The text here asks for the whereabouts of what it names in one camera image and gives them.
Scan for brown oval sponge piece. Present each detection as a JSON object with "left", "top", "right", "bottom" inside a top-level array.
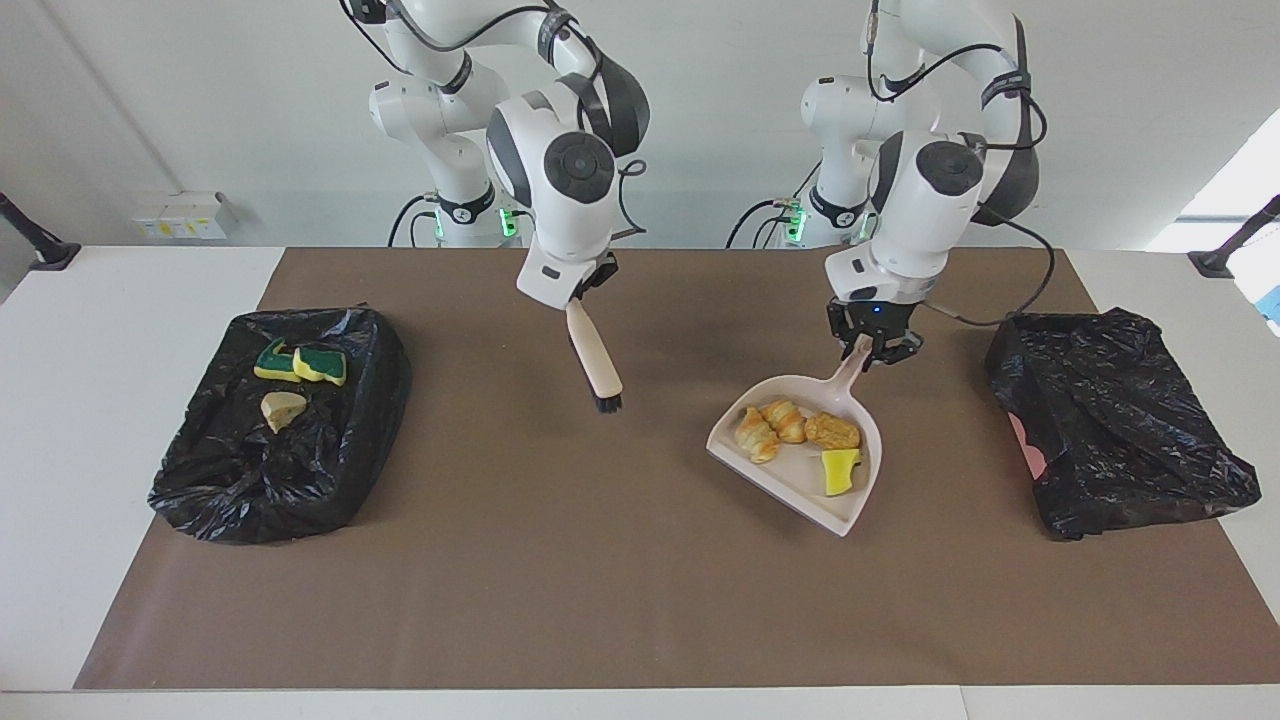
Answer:
[{"left": 804, "top": 411, "right": 862, "bottom": 452}]

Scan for beige hand brush black bristles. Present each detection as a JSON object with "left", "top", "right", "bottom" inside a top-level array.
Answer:
[{"left": 565, "top": 298, "right": 625, "bottom": 415}]

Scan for orange striped sponge piece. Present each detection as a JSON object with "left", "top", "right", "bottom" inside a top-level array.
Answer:
[{"left": 760, "top": 398, "right": 808, "bottom": 445}]

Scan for pale yellow sponge chunk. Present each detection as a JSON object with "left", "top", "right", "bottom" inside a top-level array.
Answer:
[{"left": 734, "top": 406, "right": 782, "bottom": 465}]

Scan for yellow sponge wedge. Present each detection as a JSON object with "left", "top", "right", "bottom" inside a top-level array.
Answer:
[{"left": 821, "top": 447, "right": 862, "bottom": 498}]

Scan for beige plastic dustpan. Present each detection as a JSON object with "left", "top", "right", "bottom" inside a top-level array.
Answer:
[{"left": 707, "top": 334, "right": 884, "bottom": 539}]

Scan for green yellow curved sponge piece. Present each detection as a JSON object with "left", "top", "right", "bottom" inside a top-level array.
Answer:
[{"left": 292, "top": 343, "right": 348, "bottom": 387}]

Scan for yellow sponge piece green backing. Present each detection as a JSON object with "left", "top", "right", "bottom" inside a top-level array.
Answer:
[{"left": 253, "top": 340, "right": 301, "bottom": 383}]

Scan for beige sponge chunk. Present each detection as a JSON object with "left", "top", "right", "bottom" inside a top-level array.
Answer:
[{"left": 261, "top": 391, "right": 309, "bottom": 435}]

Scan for black bag lined pink bin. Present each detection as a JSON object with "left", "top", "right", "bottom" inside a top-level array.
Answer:
[{"left": 985, "top": 307, "right": 1263, "bottom": 542}]

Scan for brown paper table mat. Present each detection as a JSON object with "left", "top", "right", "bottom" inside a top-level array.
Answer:
[{"left": 75, "top": 247, "right": 1280, "bottom": 691}]

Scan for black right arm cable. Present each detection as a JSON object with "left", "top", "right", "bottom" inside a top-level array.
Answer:
[{"left": 340, "top": 0, "right": 649, "bottom": 243}]

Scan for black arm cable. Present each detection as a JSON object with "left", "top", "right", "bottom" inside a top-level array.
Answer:
[
  {"left": 340, "top": 0, "right": 649, "bottom": 243},
  {"left": 865, "top": 0, "right": 1058, "bottom": 328}
]

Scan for black left base cable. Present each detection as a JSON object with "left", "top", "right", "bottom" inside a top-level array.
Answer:
[{"left": 725, "top": 197, "right": 801, "bottom": 249}]

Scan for black base cable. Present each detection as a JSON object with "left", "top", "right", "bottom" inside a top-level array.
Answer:
[
  {"left": 725, "top": 197, "right": 801, "bottom": 249},
  {"left": 388, "top": 193, "right": 441, "bottom": 248}
]

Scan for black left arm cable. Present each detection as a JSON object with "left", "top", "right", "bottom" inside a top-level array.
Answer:
[{"left": 865, "top": 0, "right": 1058, "bottom": 328}]

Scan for black right base cable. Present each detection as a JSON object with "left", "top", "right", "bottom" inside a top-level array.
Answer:
[{"left": 388, "top": 193, "right": 441, "bottom": 248}]

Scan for black camera stand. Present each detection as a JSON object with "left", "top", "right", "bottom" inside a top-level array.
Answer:
[
  {"left": 0, "top": 190, "right": 83, "bottom": 273},
  {"left": 1188, "top": 193, "right": 1280, "bottom": 280}
]

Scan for white wall socket box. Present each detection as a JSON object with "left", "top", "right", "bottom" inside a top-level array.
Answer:
[{"left": 132, "top": 190, "right": 231, "bottom": 241}]

